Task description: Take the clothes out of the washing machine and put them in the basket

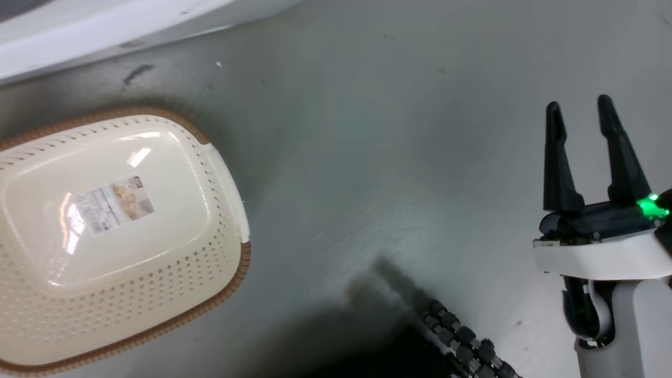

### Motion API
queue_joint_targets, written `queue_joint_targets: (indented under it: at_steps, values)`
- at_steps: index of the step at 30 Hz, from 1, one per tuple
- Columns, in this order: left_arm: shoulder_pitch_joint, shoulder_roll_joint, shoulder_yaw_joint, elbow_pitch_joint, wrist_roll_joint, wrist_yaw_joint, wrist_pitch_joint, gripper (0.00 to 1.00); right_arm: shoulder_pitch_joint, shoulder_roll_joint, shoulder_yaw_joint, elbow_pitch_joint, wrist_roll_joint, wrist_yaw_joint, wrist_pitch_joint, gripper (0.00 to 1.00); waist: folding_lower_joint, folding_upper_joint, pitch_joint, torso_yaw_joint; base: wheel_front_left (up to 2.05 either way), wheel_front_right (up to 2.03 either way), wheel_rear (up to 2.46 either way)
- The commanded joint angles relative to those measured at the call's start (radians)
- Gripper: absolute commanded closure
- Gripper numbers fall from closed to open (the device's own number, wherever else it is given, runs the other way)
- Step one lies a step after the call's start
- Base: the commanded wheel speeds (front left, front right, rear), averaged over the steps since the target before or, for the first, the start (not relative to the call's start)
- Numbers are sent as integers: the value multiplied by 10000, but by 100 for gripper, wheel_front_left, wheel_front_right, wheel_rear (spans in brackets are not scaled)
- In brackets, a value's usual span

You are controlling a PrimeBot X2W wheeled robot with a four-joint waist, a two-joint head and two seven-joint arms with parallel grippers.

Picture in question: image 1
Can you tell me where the white washing machine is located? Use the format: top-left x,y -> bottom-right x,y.
0,0 -> 305,86

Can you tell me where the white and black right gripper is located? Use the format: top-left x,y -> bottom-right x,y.
533,94 -> 672,281

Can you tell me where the cream plastic laundry basket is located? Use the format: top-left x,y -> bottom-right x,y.
0,105 -> 251,376

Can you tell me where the paper label sticker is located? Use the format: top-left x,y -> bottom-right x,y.
77,176 -> 156,235

